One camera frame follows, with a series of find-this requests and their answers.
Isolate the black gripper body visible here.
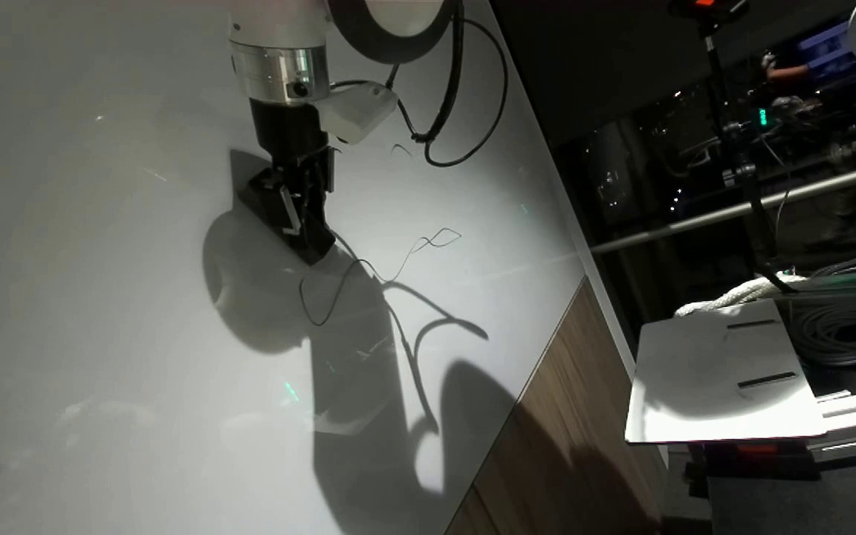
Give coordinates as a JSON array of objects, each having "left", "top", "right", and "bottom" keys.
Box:
[{"left": 247, "top": 94, "right": 338, "bottom": 179}]

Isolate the long silver metal rail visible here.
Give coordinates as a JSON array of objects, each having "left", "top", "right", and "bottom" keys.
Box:
[{"left": 587, "top": 154, "right": 856, "bottom": 259}]

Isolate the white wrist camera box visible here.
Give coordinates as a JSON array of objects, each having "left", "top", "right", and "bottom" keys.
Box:
[{"left": 314, "top": 78, "right": 400, "bottom": 149}]

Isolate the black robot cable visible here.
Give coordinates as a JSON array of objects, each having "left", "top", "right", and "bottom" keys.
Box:
[{"left": 382, "top": 11, "right": 513, "bottom": 169}]

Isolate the lit blue monitor screen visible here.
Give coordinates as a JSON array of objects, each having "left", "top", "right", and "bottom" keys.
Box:
[{"left": 791, "top": 22, "right": 856, "bottom": 82}]

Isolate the black felt board eraser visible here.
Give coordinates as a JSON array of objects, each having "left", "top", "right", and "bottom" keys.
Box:
[{"left": 228, "top": 146, "right": 342, "bottom": 268}]

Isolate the grey green cable coil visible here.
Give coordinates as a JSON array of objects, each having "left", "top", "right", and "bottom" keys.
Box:
[{"left": 781, "top": 271, "right": 856, "bottom": 371}]

